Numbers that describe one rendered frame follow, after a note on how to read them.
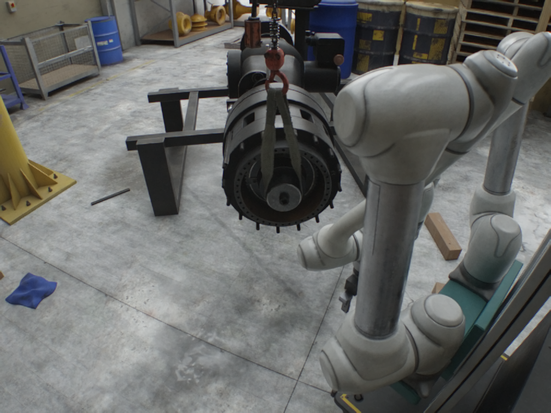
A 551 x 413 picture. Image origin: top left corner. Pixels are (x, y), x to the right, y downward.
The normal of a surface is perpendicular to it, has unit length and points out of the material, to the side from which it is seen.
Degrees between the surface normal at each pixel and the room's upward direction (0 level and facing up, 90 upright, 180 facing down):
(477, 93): 56
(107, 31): 90
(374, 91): 37
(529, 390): 0
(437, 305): 6
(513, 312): 90
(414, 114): 69
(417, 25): 90
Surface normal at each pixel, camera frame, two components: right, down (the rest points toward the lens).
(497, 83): -0.06, 0.42
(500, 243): -0.51, 0.16
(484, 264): -0.69, 0.42
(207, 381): 0.00, -0.79
